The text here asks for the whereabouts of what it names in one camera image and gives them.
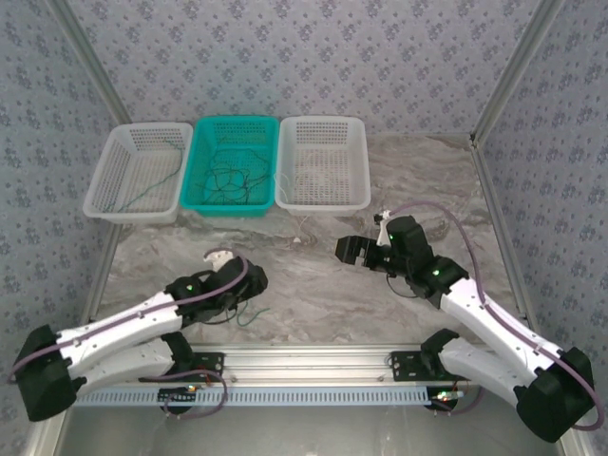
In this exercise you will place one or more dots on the aluminium frame post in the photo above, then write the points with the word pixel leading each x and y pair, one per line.
pixel 90 62
pixel 518 71

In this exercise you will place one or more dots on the aluminium table side rail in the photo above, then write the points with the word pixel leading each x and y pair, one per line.
pixel 97 285
pixel 494 204

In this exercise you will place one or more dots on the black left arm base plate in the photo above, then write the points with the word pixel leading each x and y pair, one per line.
pixel 214 361

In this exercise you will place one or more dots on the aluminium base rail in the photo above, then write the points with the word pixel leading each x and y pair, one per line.
pixel 309 363

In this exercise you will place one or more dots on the teal perforated plastic basket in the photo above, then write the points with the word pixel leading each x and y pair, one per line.
pixel 228 211

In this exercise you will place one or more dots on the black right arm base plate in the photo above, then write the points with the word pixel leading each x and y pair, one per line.
pixel 404 366

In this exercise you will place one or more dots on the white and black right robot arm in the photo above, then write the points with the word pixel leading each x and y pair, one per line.
pixel 489 328

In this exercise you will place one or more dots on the white perforated plastic basket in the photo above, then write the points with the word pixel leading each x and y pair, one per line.
pixel 138 161
pixel 309 138

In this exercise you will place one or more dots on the small black controller board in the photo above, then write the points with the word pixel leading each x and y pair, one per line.
pixel 446 399
pixel 178 396

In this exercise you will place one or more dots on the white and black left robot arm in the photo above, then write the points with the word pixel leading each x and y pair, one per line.
pixel 119 323

